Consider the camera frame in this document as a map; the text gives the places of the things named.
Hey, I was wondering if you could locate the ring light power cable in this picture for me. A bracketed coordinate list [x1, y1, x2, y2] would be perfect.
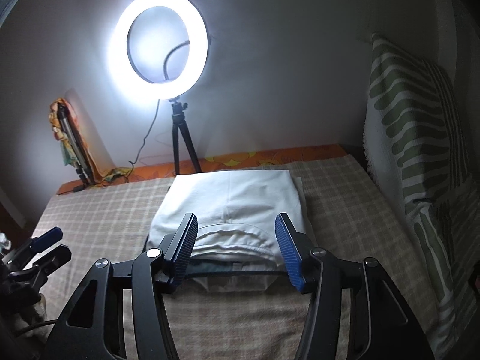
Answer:
[128, 39, 191, 173]

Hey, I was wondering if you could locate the white ring light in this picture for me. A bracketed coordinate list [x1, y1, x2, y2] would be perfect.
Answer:
[106, 0, 209, 107]

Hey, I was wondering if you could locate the folded tripod with colourful cloth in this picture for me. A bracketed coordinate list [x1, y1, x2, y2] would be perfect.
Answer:
[49, 97, 128, 192]

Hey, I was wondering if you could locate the white garment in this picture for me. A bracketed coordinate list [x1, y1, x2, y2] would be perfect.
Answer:
[147, 170, 315, 271]

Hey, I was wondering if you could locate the orange floral bed sheet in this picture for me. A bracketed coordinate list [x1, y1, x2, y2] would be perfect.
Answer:
[55, 143, 350, 196]

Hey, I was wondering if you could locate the green striped pillow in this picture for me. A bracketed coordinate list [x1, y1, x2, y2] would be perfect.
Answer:
[364, 34, 479, 359]

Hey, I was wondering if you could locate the dark folded garment underneath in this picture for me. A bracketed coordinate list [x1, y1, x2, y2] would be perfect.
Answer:
[173, 254, 287, 293]

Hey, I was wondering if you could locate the black light tripod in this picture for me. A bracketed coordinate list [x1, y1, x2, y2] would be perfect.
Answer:
[169, 97, 203, 176]

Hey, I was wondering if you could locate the pink plaid bed blanket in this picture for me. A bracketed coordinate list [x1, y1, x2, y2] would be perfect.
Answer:
[35, 156, 438, 359]

